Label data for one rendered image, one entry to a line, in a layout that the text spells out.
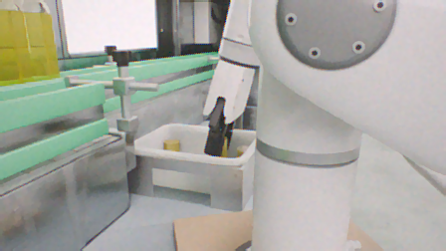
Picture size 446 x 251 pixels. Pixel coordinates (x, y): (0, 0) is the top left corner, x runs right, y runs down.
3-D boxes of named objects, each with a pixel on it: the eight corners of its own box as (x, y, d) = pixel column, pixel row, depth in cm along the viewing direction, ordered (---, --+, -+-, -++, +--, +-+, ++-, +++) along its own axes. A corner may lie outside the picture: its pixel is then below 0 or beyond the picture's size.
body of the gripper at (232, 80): (230, 47, 58) (216, 104, 62) (209, 49, 49) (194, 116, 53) (269, 58, 56) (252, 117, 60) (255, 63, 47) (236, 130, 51)
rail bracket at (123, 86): (81, 122, 56) (72, 49, 52) (165, 129, 51) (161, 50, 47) (69, 125, 53) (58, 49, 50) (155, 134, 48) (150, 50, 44)
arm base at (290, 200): (343, 238, 42) (359, 125, 37) (410, 319, 30) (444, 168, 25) (228, 248, 40) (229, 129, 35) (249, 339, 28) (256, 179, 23)
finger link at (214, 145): (213, 118, 55) (204, 151, 58) (206, 123, 52) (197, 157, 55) (230, 124, 55) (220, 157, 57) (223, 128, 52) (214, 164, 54)
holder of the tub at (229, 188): (149, 157, 76) (147, 126, 74) (263, 172, 67) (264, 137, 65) (103, 188, 60) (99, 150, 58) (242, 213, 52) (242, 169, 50)
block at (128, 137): (95, 159, 57) (90, 122, 55) (139, 165, 54) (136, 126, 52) (81, 166, 54) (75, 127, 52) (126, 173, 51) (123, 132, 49)
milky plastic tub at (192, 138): (169, 157, 74) (167, 122, 72) (264, 170, 68) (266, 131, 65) (125, 190, 59) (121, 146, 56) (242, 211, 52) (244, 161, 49)
